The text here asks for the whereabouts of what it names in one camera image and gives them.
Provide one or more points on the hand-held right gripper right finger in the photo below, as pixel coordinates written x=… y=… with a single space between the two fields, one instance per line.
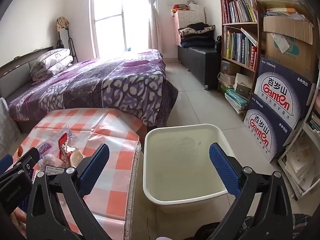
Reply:
x=225 y=170

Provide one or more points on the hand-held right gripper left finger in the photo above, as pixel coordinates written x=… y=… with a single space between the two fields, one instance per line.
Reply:
x=96 y=165

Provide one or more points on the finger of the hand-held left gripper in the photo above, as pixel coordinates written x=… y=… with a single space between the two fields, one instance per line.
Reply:
x=27 y=156
x=5 y=161

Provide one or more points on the orange peel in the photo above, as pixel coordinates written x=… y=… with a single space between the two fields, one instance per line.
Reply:
x=20 y=151

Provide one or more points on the clear plastic bottle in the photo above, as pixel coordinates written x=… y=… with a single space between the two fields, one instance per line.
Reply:
x=45 y=150

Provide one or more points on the white tissue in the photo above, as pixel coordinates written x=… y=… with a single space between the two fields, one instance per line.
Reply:
x=47 y=160

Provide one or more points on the beige plastic cup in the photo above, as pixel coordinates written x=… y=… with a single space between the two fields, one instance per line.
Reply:
x=76 y=157

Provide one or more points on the red snack packet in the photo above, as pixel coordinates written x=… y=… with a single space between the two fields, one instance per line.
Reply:
x=63 y=147

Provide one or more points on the clear plastic wrapper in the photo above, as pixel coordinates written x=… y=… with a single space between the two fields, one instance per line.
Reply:
x=66 y=132

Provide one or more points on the white plastic trash bin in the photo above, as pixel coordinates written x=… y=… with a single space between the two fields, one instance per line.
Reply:
x=180 y=160

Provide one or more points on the person's left hand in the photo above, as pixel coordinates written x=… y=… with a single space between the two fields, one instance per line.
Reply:
x=17 y=215

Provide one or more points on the orange checkered tablecloth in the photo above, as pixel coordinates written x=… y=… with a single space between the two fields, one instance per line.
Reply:
x=112 y=160

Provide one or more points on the blue water carton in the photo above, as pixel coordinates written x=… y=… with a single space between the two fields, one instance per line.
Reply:
x=275 y=135
x=295 y=85

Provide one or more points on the beige fringed cloth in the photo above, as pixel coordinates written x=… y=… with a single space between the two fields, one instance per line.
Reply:
x=142 y=212

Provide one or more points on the stack of teal books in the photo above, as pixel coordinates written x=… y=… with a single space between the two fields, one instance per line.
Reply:
x=236 y=101

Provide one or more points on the stack of white papers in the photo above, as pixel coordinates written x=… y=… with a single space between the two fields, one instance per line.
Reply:
x=297 y=167

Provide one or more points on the bed with purple blanket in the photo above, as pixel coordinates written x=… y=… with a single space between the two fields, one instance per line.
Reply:
x=100 y=85

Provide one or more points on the white metal rack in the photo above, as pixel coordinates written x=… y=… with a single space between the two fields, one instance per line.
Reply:
x=303 y=195

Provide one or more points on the grey bed headboard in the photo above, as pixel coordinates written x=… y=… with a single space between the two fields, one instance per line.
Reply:
x=15 y=72

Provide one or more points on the white decorated box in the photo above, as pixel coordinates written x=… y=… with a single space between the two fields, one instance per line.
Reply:
x=243 y=82

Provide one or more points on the stack of white books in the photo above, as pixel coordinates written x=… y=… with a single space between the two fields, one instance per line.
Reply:
x=226 y=80

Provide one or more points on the lavender cloth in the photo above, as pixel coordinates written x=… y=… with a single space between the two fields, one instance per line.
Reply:
x=165 y=238

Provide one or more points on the folded grey printed quilt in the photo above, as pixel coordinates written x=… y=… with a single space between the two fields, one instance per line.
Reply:
x=50 y=62

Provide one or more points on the grey cardboard box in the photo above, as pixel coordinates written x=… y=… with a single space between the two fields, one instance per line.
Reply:
x=227 y=67

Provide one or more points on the books in white rack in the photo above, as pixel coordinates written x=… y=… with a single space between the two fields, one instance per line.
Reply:
x=315 y=121

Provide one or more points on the black leather bench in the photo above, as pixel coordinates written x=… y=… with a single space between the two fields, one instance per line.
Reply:
x=200 y=60

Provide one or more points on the black coat stand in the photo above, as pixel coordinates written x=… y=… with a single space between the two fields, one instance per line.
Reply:
x=71 y=45

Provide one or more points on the row of thick books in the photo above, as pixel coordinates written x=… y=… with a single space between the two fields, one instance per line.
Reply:
x=237 y=47

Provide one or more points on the black handbag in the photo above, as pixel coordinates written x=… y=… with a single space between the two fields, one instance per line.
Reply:
x=218 y=43

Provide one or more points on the stack of folded clothes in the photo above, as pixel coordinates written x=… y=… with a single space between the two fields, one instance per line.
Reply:
x=197 y=37

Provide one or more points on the brown cardboard box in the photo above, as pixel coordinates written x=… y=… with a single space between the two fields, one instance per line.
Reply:
x=300 y=55

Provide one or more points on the wooden bookshelf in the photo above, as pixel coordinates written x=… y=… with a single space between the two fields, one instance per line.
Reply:
x=240 y=24

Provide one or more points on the white curtain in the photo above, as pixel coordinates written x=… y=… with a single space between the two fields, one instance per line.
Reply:
x=155 y=25

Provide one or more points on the window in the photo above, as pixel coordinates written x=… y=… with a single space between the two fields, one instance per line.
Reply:
x=110 y=10

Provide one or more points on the pink storage cabinet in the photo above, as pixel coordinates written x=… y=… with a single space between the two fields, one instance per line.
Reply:
x=190 y=17

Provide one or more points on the row of thin books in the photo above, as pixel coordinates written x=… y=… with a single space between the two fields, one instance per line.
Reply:
x=237 y=10

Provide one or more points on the white padded box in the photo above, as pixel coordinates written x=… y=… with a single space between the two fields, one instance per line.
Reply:
x=196 y=7

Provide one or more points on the red yellow plush toy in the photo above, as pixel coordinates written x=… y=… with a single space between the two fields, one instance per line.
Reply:
x=178 y=8

